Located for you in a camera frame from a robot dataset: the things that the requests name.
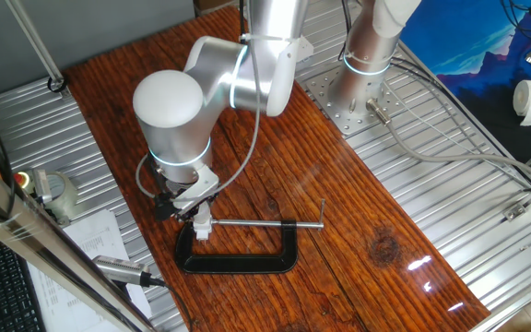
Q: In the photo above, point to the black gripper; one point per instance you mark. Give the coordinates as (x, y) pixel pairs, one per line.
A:
(178, 188)

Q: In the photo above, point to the white LED light bulb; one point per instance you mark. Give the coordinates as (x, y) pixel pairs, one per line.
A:
(203, 212)

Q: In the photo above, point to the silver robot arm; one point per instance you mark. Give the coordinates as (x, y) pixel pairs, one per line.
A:
(178, 124)

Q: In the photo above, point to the white lamp socket adapter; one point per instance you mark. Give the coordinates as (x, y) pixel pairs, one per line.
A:
(202, 229)

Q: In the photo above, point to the black C-clamp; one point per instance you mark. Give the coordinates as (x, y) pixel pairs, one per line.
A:
(238, 264)

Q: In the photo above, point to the brown wooden board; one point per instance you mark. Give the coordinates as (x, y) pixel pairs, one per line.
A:
(293, 161)

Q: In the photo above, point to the printed paper sheets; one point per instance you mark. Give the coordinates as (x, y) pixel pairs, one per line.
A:
(95, 235)

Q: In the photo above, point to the red emergency stop button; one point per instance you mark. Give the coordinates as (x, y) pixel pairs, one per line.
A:
(23, 180)

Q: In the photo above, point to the black keyboard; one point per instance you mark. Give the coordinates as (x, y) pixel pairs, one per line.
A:
(3, 286)

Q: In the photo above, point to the blue landscape poster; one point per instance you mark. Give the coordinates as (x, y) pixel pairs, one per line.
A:
(468, 46)

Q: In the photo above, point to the silver ribbed depth camera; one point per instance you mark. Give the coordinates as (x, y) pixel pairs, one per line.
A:
(118, 269)

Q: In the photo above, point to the silver metal bracket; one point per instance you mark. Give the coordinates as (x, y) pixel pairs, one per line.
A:
(40, 184)

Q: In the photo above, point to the shiny metal frame bar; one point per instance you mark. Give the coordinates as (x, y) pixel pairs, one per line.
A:
(39, 240)

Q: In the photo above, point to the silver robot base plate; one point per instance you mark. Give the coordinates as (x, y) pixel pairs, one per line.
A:
(321, 90)

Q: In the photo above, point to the aluminium profile post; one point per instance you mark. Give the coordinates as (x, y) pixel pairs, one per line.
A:
(35, 46)

